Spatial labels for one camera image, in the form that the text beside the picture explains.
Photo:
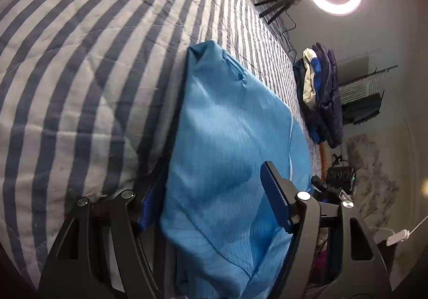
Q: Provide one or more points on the white power strip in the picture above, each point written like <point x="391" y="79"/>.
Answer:
<point x="400" y="236"/>

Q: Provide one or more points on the black clothes rack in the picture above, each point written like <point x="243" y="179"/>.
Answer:
<point x="362" y="97"/>

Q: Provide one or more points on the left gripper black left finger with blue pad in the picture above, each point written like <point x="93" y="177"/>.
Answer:
<point x="99" y="250"/>

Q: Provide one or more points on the black mini tripod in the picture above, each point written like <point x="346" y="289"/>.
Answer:
<point x="275" y="8"/>

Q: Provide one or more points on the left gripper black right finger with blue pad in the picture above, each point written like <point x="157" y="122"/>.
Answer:
<point x="331" y="254"/>

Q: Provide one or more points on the light blue zip coat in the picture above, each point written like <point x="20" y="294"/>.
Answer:
<point x="216" y="212"/>

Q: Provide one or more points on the navy puffer jacket pile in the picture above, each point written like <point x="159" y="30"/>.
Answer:
<point x="316" y="77"/>

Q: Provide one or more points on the dark hanging clothes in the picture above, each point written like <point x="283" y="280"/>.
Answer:
<point x="361" y="110"/>

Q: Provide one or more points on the blue white striped bed sheet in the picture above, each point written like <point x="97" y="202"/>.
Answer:
<point x="88" y="93"/>

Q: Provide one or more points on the white striped hanging cloth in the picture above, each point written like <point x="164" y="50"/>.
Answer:
<point x="363" y="87"/>

